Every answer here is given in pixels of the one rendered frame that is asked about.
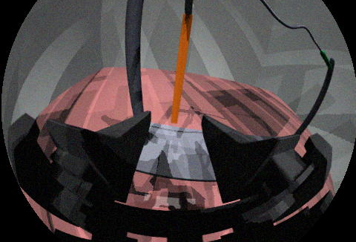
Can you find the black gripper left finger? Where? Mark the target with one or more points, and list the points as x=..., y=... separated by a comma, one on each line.
x=113, y=151

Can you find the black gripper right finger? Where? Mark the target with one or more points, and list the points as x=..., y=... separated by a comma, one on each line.
x=237, y=158

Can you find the orange handle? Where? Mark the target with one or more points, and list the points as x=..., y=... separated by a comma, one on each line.
x=182, y=55

